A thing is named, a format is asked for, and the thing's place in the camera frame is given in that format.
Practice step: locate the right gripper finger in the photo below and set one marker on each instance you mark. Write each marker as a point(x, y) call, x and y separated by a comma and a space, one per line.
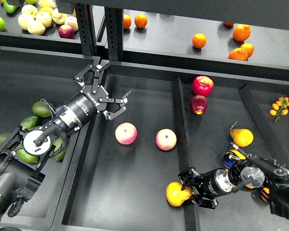
point(189, 178)
point(206, 203)

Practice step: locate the black left tray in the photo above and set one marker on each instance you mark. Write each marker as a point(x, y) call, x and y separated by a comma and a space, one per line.
point(25, 77)

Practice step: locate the bright red apple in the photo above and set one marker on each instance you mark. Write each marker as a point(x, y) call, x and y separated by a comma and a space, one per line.
point(202, 85)

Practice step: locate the pink apple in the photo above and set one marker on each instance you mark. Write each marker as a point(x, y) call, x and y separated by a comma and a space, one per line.
point(126, 133)
point(166, 139)

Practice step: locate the pale yellow pear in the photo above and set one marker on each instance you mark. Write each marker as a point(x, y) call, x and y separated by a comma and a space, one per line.
point(35, 27)

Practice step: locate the black tray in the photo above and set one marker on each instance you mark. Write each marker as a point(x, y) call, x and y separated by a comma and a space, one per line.
point(25, 77)
point(120, 187)

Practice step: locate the small right shelf orange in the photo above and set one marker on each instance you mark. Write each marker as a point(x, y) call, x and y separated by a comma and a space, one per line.
point(249, 48)

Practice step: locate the black shelf post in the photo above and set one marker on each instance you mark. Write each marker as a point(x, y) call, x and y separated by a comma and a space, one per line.
point(114, 29)
point(87, 35)

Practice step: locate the middle yellow pear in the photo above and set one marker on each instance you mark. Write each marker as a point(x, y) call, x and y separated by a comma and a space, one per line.
point(236, 153)

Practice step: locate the yellow pear with brown spot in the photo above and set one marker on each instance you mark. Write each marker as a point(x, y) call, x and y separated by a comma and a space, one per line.
point(175, 195)

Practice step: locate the left shelf orange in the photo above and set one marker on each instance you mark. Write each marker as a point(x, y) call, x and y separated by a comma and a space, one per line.
point(126, 21)

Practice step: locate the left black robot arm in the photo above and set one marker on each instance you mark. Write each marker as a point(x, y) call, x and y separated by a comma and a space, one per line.
point(20, 180)

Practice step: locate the large right shelf orange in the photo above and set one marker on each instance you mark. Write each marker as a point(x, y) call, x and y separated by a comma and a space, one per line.
point(241, 32)

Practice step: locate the black shelf post left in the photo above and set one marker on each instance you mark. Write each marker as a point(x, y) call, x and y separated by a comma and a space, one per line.
point(87, 35)

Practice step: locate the black shelf post right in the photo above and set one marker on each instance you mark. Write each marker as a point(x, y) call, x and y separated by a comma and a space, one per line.
point(114, 29)

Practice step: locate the dark red shelf apple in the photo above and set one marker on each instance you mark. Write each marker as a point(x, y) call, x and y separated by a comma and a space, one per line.
point(66, 31)

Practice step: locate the black centre tray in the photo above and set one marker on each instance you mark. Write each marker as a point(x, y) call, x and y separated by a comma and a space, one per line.
point(120, 187)

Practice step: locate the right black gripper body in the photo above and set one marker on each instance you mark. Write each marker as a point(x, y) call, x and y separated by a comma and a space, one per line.
point(208, 186)

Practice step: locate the orange cherry tomato bunch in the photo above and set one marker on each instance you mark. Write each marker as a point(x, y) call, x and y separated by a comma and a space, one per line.
point(279, 108)

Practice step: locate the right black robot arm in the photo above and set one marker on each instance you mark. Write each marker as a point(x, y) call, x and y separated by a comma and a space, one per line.
point(242, 169)

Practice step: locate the front right shelf orange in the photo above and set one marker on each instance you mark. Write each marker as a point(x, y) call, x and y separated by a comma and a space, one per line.
point(238, 54)

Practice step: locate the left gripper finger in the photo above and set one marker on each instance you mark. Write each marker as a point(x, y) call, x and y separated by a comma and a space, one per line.
point(113, 107)
point(90, 75)

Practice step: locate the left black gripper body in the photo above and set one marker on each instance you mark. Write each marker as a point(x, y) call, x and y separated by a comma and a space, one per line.
point(85, 104)

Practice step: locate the right pink apple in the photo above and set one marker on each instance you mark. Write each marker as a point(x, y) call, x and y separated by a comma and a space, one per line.
point(166, 139)

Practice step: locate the left pink apple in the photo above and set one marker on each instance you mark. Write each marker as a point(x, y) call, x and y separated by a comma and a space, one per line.
point(126, 133)

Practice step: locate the upper yellow pear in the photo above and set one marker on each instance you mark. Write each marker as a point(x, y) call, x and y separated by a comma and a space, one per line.
point(242, 137)

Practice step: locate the centre shelf orange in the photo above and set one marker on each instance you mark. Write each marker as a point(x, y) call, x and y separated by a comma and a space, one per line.
point(199, 40)

